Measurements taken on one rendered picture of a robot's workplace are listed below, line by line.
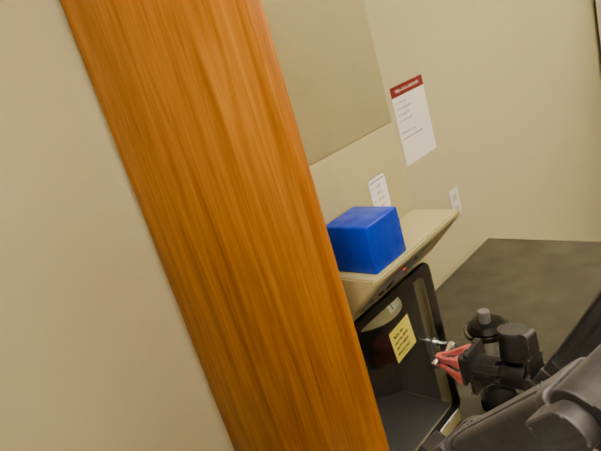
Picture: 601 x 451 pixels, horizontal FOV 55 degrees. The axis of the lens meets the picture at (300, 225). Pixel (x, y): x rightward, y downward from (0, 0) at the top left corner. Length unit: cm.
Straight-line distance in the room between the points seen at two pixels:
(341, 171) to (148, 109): 38
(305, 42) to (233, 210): 32
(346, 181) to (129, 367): 62
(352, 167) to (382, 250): 19
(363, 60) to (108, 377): 84
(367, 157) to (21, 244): 69
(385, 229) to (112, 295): 61
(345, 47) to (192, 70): 32
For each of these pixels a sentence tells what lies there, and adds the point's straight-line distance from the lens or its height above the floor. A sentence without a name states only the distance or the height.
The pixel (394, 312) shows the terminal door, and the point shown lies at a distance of 125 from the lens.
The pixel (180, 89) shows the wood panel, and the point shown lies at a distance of 104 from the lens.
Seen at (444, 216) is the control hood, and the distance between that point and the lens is 123.
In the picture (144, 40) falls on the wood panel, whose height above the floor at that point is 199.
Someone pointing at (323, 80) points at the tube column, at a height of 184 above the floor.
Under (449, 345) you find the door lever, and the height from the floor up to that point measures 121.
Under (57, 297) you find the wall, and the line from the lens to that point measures 126.
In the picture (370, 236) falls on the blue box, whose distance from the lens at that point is 101.
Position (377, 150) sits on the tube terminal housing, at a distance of 121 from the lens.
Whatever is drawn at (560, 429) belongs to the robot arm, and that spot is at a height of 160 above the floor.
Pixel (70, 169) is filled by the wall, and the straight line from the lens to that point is 126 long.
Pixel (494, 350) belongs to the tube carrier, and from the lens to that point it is 147.
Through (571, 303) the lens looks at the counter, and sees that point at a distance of 200.
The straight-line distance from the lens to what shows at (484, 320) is 147.
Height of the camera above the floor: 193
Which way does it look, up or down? 18 degrees down
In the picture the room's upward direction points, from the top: 17 degrees counter-clockwise
